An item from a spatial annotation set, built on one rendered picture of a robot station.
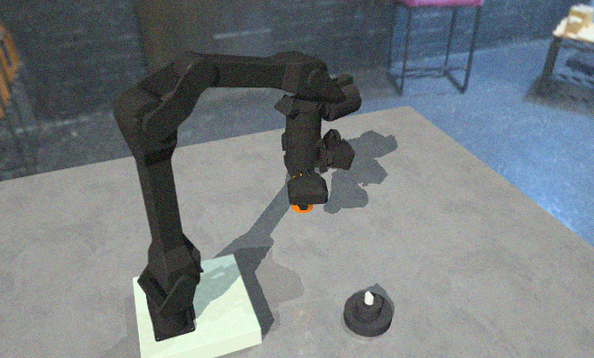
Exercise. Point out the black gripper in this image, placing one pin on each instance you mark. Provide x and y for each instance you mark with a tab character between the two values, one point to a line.
302	156

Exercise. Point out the dark grey round pedestal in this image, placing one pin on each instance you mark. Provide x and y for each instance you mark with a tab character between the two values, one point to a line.
368	314

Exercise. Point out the orange tapered knob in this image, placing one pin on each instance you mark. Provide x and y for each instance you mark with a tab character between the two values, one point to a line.
296	208

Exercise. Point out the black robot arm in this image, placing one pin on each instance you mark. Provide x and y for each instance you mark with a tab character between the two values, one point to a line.
150	126

